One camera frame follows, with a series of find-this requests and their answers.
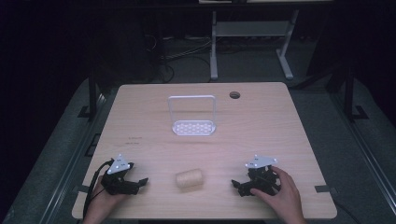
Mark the person's right hand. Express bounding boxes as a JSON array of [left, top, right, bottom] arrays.
[[249, 166, 304, 220]]

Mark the person's left hand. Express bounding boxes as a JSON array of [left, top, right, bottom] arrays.
[[89, 175, 127, 219]]

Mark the bundle of floor cables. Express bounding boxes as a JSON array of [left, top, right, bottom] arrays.
[[144, 34, 216, 83]]

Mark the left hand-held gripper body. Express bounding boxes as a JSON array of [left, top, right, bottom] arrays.
[[100, 153, 140, 196]]

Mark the black cable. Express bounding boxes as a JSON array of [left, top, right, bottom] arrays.
[[82, 159, 115, 219]]

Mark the white metal desk frame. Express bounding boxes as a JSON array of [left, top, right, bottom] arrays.
[[209, 8, 301, 81]]

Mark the black metal stand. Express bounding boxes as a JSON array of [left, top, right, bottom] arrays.
[[78, 49, 108, 120], [330, 62, 370, 123]]

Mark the beige twine spool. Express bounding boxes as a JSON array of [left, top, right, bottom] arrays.
[[175, 168, 205, 189]]

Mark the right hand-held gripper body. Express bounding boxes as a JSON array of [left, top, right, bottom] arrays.
[[237, 154, 281, 198]]

